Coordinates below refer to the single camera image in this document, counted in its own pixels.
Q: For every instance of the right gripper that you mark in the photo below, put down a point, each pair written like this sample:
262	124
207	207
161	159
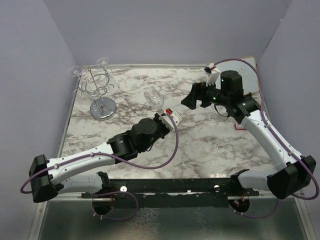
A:
198	92

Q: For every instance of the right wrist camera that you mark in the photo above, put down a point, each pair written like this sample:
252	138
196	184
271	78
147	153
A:
212	74

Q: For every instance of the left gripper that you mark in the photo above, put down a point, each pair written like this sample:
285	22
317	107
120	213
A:
156	118

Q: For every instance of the small whiteboard on stand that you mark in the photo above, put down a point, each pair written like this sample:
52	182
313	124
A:
250	80

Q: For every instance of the chrome wine glass rack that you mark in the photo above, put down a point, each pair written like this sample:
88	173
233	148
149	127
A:
98	84

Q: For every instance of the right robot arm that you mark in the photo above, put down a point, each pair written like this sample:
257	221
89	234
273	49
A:
292	171

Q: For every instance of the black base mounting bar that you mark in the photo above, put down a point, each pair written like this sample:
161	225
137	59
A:
168	192

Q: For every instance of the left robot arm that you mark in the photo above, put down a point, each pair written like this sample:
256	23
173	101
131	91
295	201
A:
49	177

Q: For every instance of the small red white card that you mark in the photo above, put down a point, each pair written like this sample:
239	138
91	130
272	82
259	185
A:
239	127

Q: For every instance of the clear wine glass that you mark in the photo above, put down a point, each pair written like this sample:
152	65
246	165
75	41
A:
154	99
103	62
75	71

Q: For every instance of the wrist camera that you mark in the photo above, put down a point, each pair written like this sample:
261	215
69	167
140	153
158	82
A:
166	120
212	74

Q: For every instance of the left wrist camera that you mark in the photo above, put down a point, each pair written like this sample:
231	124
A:
166	120

